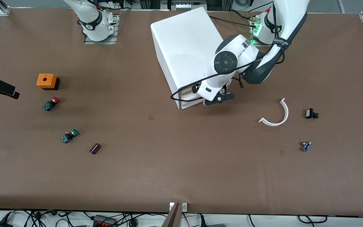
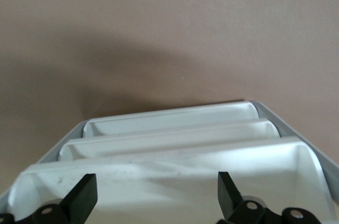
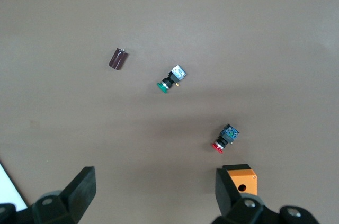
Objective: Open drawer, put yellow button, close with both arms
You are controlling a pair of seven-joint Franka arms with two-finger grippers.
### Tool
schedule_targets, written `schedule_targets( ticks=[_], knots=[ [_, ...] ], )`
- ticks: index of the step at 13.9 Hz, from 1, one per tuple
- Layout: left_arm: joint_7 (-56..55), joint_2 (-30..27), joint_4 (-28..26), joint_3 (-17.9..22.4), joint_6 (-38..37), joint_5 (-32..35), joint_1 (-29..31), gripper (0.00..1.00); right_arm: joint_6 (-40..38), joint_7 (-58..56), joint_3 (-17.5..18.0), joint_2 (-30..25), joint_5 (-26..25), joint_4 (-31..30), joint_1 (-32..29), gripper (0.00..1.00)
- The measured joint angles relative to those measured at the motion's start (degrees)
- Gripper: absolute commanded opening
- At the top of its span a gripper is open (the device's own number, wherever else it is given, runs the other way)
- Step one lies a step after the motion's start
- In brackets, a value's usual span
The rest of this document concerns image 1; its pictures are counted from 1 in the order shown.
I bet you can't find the white curved plastic arc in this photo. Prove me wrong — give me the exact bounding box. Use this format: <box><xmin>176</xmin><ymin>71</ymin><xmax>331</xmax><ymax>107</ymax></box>
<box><xmin>258</xmin><ymin>98</ymin><xmax>289</xmax><ymax>126</ymax></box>

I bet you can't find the white drawer cabinet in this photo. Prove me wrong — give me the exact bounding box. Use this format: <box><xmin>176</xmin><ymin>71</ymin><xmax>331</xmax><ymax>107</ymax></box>
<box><xmin>151</xmin><ymin>7</ymin><xmax>239</xmax><ymax>110</ymax></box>

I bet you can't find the orange button enclosure box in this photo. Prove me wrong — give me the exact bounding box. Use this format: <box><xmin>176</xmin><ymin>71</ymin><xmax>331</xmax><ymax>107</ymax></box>
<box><xmin>36</xmin><ymin>73</ymin><xmax>60</xmax><ymax>91</ymax></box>

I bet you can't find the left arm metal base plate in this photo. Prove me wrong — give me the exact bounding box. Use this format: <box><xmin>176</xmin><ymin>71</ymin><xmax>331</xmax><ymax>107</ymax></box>
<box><xmin>250</xmin><ymin>39</ymin><xmax>283</xmax><ymax>48</ymax></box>

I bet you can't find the black power strip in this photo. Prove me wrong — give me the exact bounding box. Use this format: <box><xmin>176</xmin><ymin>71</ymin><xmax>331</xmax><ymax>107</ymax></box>
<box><xmin>93</xmin><ymin>215</ymin><xmax>117</xmax><ymax>227</ymax></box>

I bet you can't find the black table cable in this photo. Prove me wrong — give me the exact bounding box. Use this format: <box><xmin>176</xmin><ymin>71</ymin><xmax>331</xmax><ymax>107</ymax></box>
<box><xmin>210</xmin><ymin>9</ymin><xmax>257</xmax><ymax>29</ymax></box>

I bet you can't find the red push button switch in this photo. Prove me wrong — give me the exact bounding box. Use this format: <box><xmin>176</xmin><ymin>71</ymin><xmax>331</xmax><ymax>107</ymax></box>
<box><xmin>42</xmin><ymin>97</ymin><xmax>61</xmax><ymax>111</ymax></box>

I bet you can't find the white plastic drawer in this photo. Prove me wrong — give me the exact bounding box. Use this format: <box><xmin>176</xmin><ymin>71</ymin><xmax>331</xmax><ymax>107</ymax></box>
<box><xmin>181</xmin><ymin>91</ymin><xmax>205</xmax><ymax>101</ymax></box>
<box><xmin>181</xmin><ymin>97</ymin><xmax>205</xmax><ymax>109</ymax></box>
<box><xmin>181</xmin><ymin>84</ymin><xmax>201</xmax><ymax>94</ymax></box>

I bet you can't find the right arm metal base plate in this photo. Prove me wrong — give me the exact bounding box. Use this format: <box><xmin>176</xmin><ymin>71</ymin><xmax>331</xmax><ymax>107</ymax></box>
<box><xmin>84</xmin><ymin>14</ymin><xmax>119</xmax><ymax>44</ymax></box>

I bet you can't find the grey terminal block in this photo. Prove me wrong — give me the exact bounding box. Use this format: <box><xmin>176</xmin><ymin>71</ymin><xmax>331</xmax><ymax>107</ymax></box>
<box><xmin>169</xmin><ymin>0</ymin><xmax>208</xmax><ymax>10</ymax></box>

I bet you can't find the green push button switch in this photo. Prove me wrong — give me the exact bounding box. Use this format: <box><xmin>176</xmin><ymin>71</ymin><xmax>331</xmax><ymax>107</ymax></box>
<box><xmin>61</xmin><ymin>129</ymin><xmax>80</xmax><ymax>144</ymax></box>

